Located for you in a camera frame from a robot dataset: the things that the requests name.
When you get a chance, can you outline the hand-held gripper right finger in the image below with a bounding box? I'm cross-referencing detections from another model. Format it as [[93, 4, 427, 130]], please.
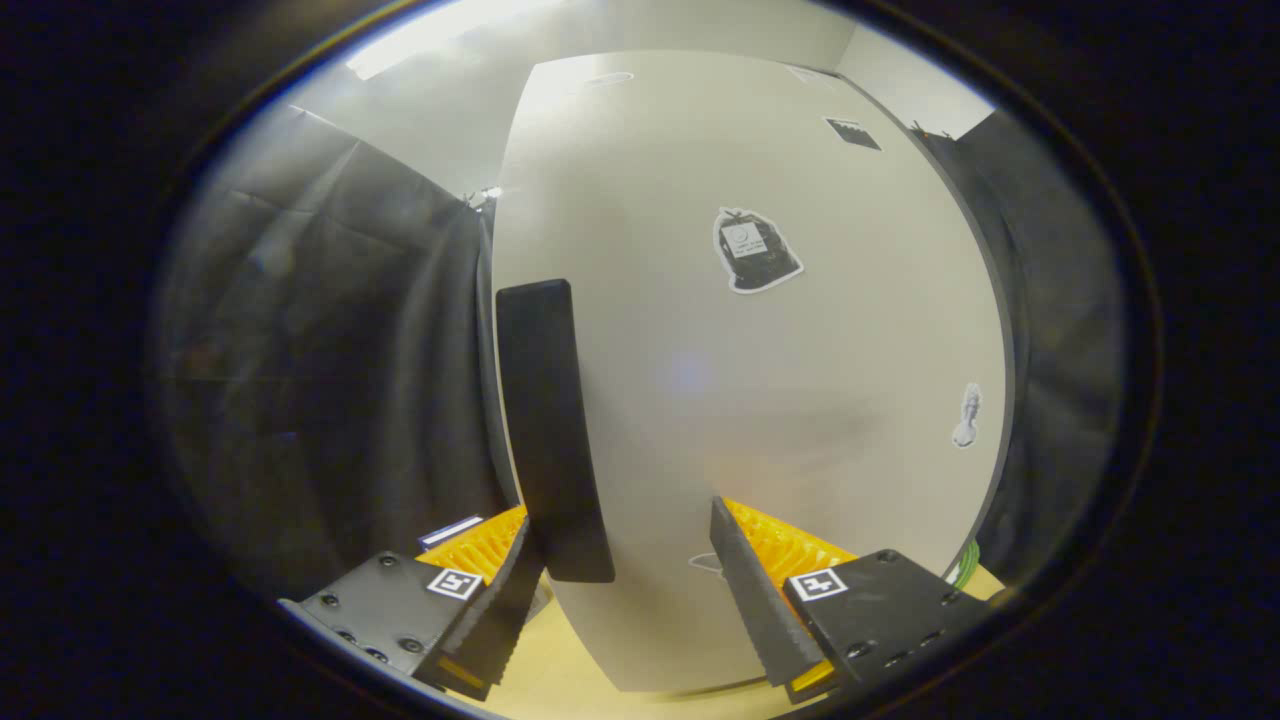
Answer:
[[710, 497, 991, 704]]

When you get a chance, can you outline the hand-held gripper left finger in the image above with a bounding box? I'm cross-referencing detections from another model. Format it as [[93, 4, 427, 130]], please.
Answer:
[[278, 505, 546, 701]]

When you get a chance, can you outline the black door handle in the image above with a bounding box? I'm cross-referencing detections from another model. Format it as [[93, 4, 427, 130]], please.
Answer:
[[495, 280, 617, 584]]

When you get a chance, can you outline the grey shoe cabinet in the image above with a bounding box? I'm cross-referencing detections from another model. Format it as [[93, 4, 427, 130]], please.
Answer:
[[476, 50, 1019, 696]]

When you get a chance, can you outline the stack of books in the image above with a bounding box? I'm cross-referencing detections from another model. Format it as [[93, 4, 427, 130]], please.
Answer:
[[418, 514, 487, 552]]

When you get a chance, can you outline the black backdrop cloth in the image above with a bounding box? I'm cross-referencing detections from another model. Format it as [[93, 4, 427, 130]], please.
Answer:
[[150, 100, 1131, 601]]

